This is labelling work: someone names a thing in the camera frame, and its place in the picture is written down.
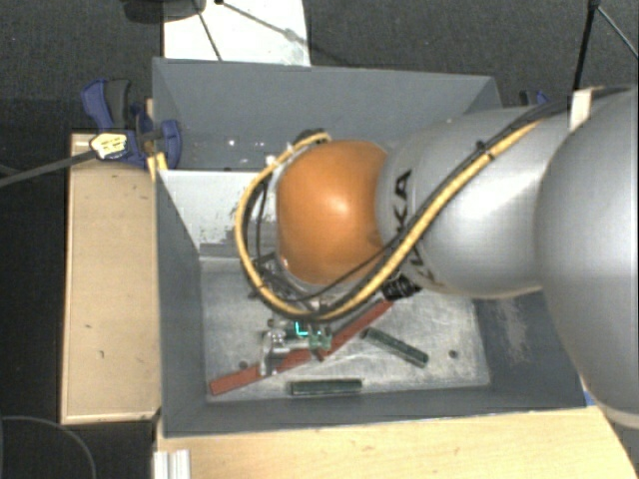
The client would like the pale wood flat board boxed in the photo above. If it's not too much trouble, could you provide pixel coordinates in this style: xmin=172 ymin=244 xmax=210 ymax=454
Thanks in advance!
xmin=60 ymin=132 xmax=163 ymax=426

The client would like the red-brown flat block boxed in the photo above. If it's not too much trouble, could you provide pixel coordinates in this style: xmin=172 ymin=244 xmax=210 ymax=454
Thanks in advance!
xmin=208 ymin=348 xmax=320 ymax=396

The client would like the grey metal bin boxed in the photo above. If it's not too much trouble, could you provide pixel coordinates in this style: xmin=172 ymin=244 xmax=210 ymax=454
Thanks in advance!
xmin=151 ymin=56 xmax=588 ymax=438

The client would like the black cylinder on white bracket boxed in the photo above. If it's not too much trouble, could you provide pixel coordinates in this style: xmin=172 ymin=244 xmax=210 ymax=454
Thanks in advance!
xmin=379 ymin=273 xmax=423 ymax=302

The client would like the dark green flat block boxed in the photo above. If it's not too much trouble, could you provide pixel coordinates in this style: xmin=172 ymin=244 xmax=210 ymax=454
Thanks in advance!
xmin=360 ymin=327 xmax=430 ymax=369
xmin=290 ymin=378 xmax=363 ymax=397

